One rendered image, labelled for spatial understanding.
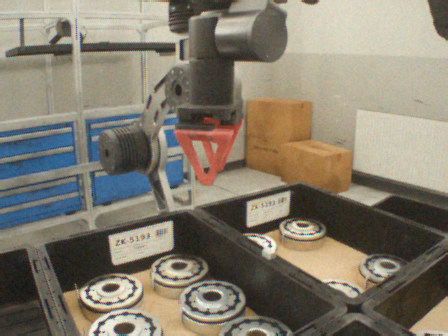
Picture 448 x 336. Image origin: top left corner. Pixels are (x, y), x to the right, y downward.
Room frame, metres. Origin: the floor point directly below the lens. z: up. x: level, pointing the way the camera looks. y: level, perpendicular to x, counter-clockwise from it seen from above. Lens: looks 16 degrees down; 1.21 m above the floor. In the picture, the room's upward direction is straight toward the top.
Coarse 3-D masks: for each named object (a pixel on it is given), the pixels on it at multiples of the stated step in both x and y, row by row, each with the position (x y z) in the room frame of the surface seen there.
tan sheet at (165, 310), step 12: (144, 276) 0.59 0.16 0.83; (144, 288) 0.55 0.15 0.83; (72, 300) 0.50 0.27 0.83; (156, 300) 0.52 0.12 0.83; (168, 300) 0.52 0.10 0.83; (72, 312) 0.47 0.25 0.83; (156, 312) 0.48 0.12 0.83; (168, 312) 0.49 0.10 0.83; (252, 312) 0.49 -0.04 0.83; (84, 324) 0.44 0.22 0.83; (168, 324) 0.46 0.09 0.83; (180, 324) 0.46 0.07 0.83
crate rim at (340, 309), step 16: (128, 224) 0.60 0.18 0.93; (144, 224) 0.62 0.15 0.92; (208, 224) 0.61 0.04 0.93; (48, 240) 0.53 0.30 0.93; (64, 240) 0.53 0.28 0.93; (240, 240) 0.54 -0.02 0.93; (256, 256) 0.49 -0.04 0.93; (48, 272) 0.43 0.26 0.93; (288, 272) 0.45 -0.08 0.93; (304, 288) 0.41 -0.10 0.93; (320, 288) 0.40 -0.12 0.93; (64, 304) 0.36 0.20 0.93; (336, 304) 0.37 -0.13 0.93; (64, 320) 0.33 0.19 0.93; (320, 320) 0.34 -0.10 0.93
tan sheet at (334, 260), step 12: (276, 240) 0.74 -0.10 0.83; (288, 252) 0.69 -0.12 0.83; (300, 252) 0.68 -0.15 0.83; (312, 252) 0.68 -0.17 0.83; (324, 252) 0.68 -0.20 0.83; (336, 252) 0.68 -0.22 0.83; (348, 252) 0.68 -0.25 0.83; (300, 264) 0.64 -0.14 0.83; (312, 264) 0.63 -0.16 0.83; (324, 264) 0.63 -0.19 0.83; (336, 264) 0.63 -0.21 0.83; (348, 264) 0.63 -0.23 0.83; (324, 276) 0.59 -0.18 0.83; (336, 276) 0.59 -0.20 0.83; (348, 276) 0.59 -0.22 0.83
